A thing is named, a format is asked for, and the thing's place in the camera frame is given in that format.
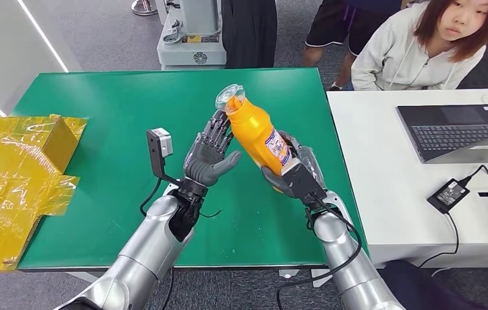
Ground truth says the dark grey laptop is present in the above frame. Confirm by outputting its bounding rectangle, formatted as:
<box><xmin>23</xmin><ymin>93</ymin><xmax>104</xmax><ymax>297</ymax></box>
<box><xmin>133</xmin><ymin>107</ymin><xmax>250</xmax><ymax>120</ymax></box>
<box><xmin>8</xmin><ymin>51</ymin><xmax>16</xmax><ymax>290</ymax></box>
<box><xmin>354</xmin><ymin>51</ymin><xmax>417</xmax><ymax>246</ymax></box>
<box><xmin>396</xmin><ymin>103</ymin><xmax>488</xmax><ymax>165</ymax></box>

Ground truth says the orange bottle with clear cap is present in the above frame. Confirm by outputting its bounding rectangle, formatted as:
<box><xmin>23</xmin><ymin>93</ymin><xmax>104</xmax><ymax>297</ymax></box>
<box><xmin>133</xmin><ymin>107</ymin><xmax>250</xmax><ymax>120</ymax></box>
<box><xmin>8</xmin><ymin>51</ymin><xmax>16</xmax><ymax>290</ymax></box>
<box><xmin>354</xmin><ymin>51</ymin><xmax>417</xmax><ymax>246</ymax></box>
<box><xmin>214</xmin><ymin>83</ymin><xmax>292</xmax><ymax>176</ymax></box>

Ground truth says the black power cord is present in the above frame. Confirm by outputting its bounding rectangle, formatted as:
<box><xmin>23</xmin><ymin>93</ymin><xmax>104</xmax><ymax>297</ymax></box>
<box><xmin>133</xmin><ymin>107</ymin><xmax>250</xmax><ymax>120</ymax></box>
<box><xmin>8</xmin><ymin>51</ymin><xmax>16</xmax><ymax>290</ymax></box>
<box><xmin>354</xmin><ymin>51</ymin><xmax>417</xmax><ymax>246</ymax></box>
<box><xmin>417</xmin><ymin>211</ymin><xmax>460</xmax><ymax>269</ymax></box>

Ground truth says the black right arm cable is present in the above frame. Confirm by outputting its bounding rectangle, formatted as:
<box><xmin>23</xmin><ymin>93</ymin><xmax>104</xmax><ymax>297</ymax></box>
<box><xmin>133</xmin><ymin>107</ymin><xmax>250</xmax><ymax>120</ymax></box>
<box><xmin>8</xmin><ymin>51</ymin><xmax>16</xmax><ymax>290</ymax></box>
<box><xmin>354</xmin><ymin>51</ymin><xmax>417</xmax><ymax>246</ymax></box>
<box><xmin>276</xmin><ymin>201</ymin><xmax>362</xmax><ymax>310</ymax></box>

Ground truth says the black power adapter brick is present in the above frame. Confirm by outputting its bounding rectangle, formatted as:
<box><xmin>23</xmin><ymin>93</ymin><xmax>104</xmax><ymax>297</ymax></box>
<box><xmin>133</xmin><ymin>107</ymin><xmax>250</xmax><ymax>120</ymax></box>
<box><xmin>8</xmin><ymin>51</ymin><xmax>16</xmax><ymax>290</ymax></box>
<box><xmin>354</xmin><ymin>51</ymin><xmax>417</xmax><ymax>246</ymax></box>
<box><xmin>426</xmin><ymin>178</ymin><xmax>470</xmax><ymax>215</ymax></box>

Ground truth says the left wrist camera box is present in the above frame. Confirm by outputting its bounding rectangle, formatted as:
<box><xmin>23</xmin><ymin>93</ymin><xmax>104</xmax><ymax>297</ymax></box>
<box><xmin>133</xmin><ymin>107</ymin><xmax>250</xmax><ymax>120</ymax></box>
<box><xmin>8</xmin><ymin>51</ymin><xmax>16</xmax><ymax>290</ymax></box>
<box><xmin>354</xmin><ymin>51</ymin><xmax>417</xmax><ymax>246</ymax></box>
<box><xmin>146</xmin><ymin>127</ymin><xmax>181</xmax><ymax>187</ymax></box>

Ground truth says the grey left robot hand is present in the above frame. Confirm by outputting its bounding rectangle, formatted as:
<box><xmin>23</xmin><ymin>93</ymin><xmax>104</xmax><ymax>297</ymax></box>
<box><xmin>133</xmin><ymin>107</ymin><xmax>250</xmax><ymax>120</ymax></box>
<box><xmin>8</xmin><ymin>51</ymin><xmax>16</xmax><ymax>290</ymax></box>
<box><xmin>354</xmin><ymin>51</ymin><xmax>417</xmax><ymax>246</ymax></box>
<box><xmin>183</xmin><ymin>110</ymin><xmax>243</xmax><ymax>188</ymax></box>

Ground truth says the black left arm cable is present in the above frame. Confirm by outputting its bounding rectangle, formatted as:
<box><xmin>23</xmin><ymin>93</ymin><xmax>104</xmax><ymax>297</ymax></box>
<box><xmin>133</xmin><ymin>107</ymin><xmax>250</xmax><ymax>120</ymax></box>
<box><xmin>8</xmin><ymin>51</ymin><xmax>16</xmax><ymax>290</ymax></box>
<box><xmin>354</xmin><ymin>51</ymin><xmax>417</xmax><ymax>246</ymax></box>
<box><xmin>139</xmin><ymin>178</ymin><xmax>176</xmax><ymax>310</ymax></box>

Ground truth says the person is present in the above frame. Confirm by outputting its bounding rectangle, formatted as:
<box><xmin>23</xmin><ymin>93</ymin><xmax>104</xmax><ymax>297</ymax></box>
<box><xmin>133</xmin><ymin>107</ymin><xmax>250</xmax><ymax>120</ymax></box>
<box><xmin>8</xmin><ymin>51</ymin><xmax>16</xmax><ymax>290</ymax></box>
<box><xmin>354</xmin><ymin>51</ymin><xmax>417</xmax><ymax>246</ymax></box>
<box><xmin>221</xmin><ymin>0</ymin><xmax>278</xmax><ymax>70</ymax></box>
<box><xmin>351</xmin><ymin>0</ymin><xmax>488</xmax><ymax>92</ymax></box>
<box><xmin>301</xmin><ymin>0</ymin><xmax>403</xmax><ymax>92</ymax></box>

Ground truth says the round metal stanchion base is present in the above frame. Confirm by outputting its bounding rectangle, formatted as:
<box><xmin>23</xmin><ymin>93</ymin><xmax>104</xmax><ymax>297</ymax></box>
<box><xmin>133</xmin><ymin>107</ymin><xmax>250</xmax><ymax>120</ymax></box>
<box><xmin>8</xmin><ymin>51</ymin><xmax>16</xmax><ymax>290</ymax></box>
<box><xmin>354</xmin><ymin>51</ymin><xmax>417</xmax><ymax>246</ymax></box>
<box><xmin>130</xmin><ymin>0</ymin><xmax>159</xmax><ymax>17</ymax></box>

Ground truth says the yellow film wrapped cardboard box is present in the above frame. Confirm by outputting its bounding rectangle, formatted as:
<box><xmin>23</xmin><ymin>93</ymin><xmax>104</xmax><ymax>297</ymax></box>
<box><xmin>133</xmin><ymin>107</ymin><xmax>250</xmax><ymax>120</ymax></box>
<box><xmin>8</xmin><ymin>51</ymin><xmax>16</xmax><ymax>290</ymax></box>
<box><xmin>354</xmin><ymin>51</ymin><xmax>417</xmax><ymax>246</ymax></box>
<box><xmin>0</xmin><ymin>114</ymin><xmax>88</xmax><ymax>272</ymax></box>

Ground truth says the white machine pedestal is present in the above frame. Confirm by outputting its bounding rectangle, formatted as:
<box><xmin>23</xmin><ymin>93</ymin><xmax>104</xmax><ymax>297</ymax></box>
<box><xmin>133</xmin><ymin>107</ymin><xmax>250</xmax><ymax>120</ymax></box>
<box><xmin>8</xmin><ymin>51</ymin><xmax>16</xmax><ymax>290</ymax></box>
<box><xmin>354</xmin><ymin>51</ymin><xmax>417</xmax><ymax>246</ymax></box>
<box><xmin>156</xmin><ymin>0</ymin><xmax>228</xmax><ymax>72</ymax></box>

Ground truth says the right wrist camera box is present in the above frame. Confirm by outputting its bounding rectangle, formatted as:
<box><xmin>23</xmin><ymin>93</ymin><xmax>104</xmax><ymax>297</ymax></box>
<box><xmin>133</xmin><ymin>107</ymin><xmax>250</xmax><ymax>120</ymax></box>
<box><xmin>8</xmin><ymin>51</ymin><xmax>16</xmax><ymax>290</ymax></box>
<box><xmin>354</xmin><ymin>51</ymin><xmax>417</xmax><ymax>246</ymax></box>
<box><xmin>281</xmin><ymin>158</ymin><xmax>328</xmax><ymax>206</ymax></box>

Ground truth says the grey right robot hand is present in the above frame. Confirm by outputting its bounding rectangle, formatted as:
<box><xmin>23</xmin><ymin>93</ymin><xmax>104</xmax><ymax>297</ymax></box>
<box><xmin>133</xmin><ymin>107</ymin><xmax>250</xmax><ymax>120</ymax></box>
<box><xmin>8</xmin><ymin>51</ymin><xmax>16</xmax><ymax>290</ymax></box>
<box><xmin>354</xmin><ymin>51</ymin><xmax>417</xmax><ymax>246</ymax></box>
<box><xmin>261</xmin><ymin>131</ymin><xmax>327</xmax><ymax>198</ymax></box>

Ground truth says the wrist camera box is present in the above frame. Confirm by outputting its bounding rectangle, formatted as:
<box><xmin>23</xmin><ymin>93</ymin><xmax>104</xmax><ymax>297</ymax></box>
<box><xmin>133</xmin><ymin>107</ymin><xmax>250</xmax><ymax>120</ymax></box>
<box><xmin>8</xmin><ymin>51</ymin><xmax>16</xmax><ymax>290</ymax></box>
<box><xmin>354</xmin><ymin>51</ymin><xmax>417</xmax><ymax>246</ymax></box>
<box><xmin>281</xmin><ymin>158</ymin><xmax>328</xmax><ymax>206</ymax></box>
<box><xmin>146</xmin><ymin>127</ymin><xmax>181</xmax><ymax>187</ymax></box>

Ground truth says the black padded seat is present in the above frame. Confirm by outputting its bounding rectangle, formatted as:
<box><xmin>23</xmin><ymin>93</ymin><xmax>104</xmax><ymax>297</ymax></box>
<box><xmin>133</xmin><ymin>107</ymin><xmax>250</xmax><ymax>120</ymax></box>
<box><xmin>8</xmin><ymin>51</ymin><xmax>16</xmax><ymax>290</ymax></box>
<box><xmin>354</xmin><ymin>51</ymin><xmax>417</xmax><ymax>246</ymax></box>
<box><xmin>374</xmin><ymin>260</ymin><xmax>488</xmax><ymax>310</ymax></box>

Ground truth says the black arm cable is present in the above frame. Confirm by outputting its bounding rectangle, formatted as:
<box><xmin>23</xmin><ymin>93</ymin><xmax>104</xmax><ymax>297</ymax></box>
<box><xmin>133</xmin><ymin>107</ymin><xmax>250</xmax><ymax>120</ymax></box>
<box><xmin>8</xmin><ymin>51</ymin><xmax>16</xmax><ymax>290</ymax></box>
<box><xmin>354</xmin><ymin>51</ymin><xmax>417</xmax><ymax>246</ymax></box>
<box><xmin>276</xmin><ymin>201</ymin><xmax>362</xmax><ymax>310</ymax></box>
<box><xmin>139</xmin><ymin>178</ymin><xmax>176</xmax><ymax>310</ymax></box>

